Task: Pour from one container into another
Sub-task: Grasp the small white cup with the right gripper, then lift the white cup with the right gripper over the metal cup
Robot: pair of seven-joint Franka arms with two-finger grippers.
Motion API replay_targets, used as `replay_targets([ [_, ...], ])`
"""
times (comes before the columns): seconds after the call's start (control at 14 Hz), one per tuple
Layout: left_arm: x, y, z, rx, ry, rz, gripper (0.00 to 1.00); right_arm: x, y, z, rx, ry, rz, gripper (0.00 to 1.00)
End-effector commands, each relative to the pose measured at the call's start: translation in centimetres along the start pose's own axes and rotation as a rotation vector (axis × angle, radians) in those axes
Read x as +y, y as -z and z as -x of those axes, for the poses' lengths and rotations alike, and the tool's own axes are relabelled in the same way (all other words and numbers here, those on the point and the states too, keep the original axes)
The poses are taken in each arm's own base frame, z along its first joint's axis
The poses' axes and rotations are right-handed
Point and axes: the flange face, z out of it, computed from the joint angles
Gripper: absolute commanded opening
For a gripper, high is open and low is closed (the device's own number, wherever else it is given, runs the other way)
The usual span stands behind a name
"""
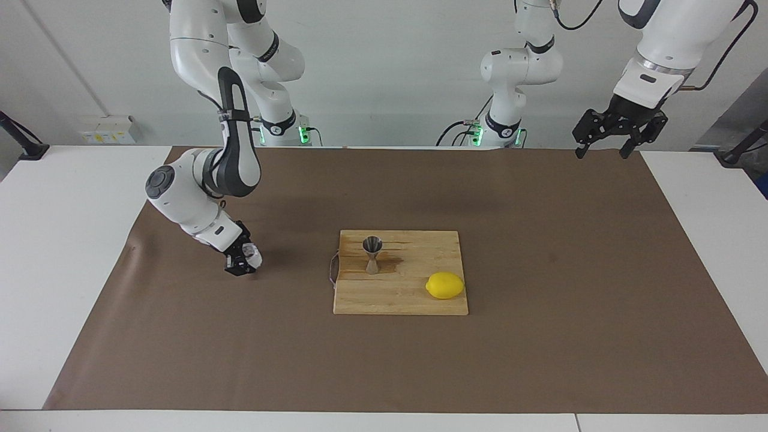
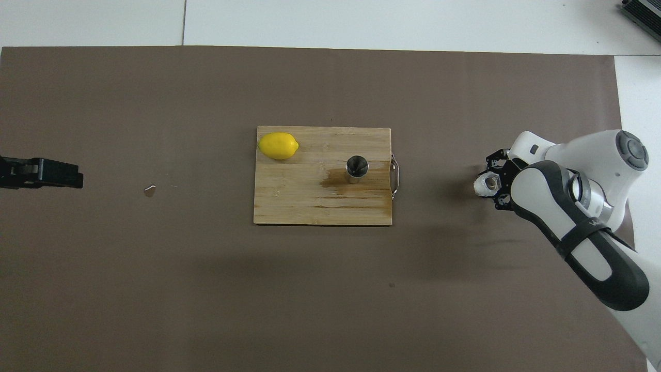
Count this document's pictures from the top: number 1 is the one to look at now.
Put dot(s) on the small clear glass cup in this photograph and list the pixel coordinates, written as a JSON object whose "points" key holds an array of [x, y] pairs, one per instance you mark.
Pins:
{"points": [[254, 255]]}

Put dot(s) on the wooden cutting board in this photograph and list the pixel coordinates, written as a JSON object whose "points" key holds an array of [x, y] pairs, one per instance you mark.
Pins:
{"points": [[390, 297]]}

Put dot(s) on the yellow lemon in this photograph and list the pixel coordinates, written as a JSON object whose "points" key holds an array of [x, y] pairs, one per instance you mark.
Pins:
{"points": [[445, 285]]}

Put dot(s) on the black clamp stand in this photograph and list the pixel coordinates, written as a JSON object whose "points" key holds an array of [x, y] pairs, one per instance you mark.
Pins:
{"points": [[741, 150], [27, 147]]}

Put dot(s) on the blue object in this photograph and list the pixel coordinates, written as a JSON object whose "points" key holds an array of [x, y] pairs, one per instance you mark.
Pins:
{"points": [[764, 187]]}

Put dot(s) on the white wall outlet strip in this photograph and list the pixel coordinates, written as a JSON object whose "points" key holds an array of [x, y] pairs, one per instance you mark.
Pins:
{"points": [[108, 132]]}

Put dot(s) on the brown paper table mat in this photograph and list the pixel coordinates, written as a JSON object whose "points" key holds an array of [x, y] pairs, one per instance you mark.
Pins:
{"points": [[384, 360]]}

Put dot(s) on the steel double jigger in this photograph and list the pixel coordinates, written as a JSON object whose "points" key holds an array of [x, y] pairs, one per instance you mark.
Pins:
{"points": [[372, 246]]}

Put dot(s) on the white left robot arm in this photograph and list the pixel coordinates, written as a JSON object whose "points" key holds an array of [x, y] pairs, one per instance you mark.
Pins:
{"points": [[684, 30]]}

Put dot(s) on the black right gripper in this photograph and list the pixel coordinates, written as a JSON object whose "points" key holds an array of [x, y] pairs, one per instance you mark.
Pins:
{"points": [[238, 240]]}

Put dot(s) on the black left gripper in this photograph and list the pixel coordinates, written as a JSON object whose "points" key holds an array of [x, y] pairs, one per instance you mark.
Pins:
{"points": [[633, 113]]}

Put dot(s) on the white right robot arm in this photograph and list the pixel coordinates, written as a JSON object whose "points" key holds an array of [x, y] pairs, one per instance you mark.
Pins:
{"points": [[180, 198]]}

